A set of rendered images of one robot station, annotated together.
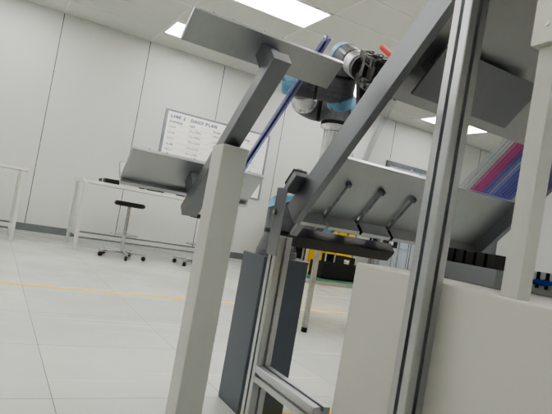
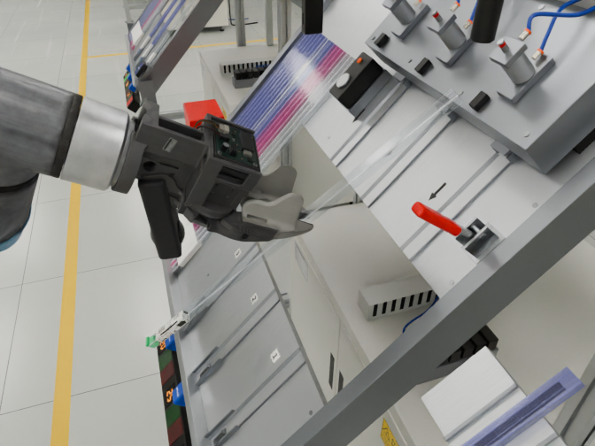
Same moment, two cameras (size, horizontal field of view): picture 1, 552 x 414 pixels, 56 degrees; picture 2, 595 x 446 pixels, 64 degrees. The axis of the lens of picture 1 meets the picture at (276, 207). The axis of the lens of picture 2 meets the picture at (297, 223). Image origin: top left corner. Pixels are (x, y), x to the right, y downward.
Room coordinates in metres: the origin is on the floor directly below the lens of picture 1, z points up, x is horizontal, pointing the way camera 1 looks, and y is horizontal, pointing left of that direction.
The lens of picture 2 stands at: (1.21, 0.19, 1.35)
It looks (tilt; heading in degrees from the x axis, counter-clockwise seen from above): 37 degrees down; 280
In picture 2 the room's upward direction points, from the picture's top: straight up
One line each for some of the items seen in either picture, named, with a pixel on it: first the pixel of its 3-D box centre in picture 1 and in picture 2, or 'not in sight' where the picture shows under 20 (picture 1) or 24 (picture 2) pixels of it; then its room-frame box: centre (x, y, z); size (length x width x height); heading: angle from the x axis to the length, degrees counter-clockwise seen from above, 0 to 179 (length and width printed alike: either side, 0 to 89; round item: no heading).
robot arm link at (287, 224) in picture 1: (285, 212); not in sight; (1.93, -0.04, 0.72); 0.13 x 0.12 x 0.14; 86
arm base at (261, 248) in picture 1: (278, 243); not in sight; (1.93, -0.03, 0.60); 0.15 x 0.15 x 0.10
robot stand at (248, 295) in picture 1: (262, 330); not in sight; (1.93, -0.03, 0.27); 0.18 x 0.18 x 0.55; 28
